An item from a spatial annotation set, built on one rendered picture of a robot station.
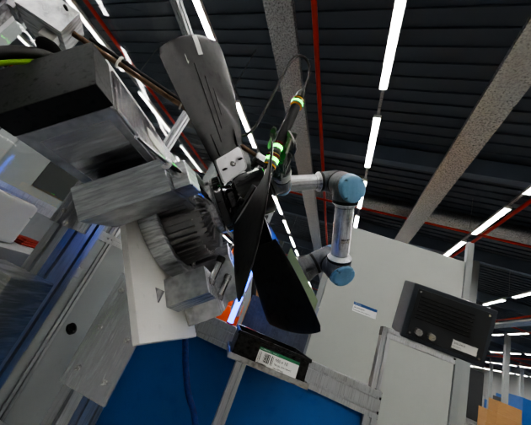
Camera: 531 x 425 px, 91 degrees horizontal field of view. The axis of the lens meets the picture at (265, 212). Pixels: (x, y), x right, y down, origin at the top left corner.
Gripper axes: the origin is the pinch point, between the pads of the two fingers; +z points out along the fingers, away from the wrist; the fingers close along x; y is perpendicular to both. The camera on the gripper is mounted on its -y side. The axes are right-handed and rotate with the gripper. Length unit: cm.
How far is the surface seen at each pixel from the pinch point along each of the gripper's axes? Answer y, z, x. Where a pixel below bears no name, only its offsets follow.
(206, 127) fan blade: 24.0, 24.2, 6.9
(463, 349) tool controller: 38, -36, -76
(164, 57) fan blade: 22.4, 37.6, 11.2
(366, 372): 61, -183, -89
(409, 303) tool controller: 31, -34, -58
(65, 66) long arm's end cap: 37, 47, 10
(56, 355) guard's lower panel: 102, -57, 70
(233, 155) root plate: 23.1, 15.1, 3.3
